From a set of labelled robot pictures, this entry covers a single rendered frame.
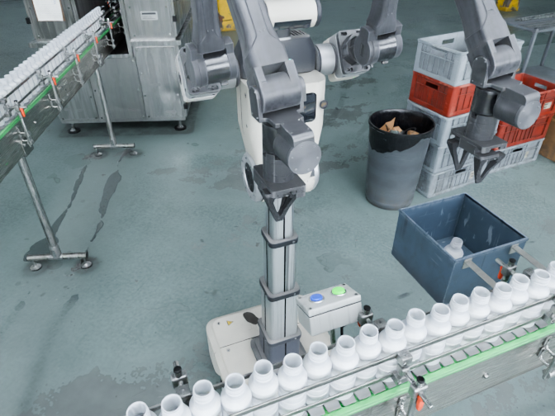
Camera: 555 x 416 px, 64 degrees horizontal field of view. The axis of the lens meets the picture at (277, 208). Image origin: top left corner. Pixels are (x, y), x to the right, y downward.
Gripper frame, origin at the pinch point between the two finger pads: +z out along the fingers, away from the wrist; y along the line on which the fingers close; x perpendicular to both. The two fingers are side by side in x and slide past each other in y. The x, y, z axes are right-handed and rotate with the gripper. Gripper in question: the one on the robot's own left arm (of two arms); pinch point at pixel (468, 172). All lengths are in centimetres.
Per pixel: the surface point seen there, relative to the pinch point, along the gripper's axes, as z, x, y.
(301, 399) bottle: 33, 48, -17
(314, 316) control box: 29.4, 37.5, -1.2
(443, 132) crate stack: 82, -142, 160
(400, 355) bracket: 28.6, 25.6, -18.4
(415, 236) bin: 50, -21, 36
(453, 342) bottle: 35.3, 8.3, -16.1
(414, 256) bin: 58, -21, 34
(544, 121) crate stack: 100, -262, 176
